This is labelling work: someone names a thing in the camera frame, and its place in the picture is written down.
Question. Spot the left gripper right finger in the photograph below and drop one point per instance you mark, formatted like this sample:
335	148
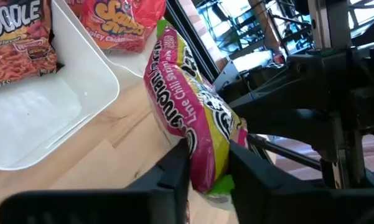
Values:
267	199

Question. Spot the orange spicy chicken noodle pack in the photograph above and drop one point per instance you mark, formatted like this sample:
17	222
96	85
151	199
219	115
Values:
118	25

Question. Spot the black fire noodle pack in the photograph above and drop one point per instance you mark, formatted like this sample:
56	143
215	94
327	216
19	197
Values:
15	56

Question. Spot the green lime chili noodle pack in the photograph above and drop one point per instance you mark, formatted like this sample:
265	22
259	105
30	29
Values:
180	102

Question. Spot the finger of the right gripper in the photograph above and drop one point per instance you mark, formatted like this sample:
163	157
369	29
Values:
283	99
298	130

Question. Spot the silver metal post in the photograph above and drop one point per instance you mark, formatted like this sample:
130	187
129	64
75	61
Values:
320	25

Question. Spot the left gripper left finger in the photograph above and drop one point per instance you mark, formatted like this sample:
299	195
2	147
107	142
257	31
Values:
161	193

